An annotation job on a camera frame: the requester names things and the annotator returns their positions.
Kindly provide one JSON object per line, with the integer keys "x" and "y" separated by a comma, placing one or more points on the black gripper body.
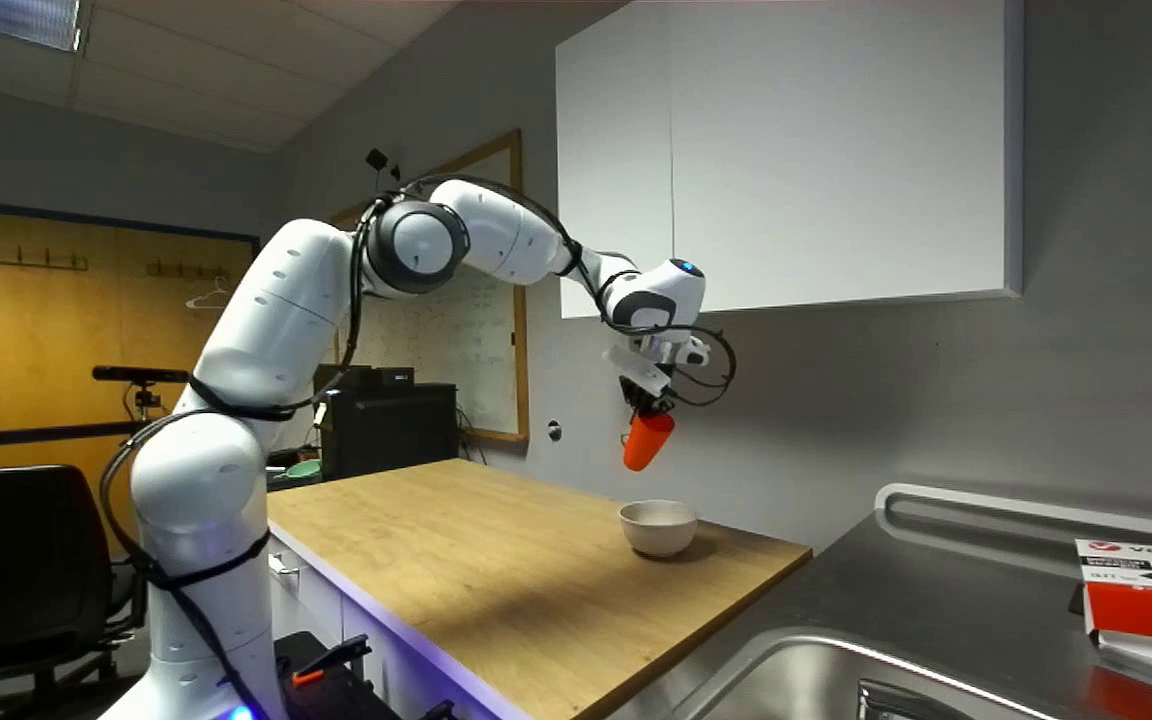
{"x": 672, "y": 351}

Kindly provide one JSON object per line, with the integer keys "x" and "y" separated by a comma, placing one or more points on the red plastic cup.
{"x": 646, "y": 441}

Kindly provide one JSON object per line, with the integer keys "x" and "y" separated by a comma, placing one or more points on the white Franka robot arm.
{"x": 259, "y": 346}

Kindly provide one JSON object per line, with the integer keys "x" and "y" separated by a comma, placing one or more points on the white ceramic bowl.
{"x": 659, "y": 528}

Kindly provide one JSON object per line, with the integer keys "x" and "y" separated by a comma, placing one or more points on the framed whiteboard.
{"x": 468, "y": 346}

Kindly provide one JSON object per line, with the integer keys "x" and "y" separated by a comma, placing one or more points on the black computer case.
{"x": 386, "y": 426}

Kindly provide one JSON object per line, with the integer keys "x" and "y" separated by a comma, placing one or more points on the stainless steel sink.
{"x": 818, "y": 687}

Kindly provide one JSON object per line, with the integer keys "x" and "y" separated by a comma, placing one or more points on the white tube dish rack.
{"x": 1043, "y": 513}

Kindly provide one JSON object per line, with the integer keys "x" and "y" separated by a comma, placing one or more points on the black office chair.
{"x": 19, "y": 563}

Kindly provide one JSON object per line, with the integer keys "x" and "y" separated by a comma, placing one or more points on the ceiling light panel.
{"x": 19, "y": 19}

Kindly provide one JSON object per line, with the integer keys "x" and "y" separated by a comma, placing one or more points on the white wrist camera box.
{"x": 639, "y": 369}

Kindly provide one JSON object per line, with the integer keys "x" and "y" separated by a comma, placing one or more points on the round metal wall knob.
{"x": 553, "y": 428}

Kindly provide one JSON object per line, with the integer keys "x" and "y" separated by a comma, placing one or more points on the white wall cabinet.
{"x": 818, "y": 145}

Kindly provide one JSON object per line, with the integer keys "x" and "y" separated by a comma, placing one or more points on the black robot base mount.
{"x": 328, "y": 683}

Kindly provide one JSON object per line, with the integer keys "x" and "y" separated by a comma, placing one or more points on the black camera stand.
{"x": 56, "y": 428}

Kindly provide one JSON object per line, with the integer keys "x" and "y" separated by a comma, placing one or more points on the coat hook rail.
{"x": 29, "y": 259}

